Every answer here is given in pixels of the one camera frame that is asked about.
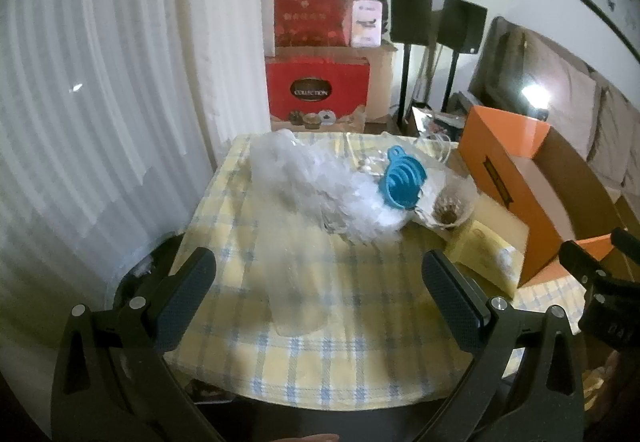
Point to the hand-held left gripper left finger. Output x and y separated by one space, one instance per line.
192 292

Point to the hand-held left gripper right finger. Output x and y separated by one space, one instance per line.
445 292

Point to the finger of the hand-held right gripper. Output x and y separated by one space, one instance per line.
625 242
580 259

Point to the clear plastic cup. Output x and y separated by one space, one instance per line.
295 282

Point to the orange cardboard box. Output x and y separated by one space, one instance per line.
505 157

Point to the yellow paper card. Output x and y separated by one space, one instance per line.
487 249

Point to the small glass bowl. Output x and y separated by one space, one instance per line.
450 209

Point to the yellow blue plaid tablecloth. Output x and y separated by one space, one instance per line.
350 282

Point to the brown sofa cushions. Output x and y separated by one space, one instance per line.
612 132

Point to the blue collapsible funnel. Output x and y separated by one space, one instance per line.
400 177

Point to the cluttered low stand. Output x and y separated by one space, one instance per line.
435 119

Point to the white curtain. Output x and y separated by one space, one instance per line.
100 97

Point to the red box with oval label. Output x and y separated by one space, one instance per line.
317 92

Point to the black speaker on stand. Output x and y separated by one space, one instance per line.
411 12
462 24

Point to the small white box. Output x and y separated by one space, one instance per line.
366 22

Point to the red patterned gift box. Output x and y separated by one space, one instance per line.
312 14

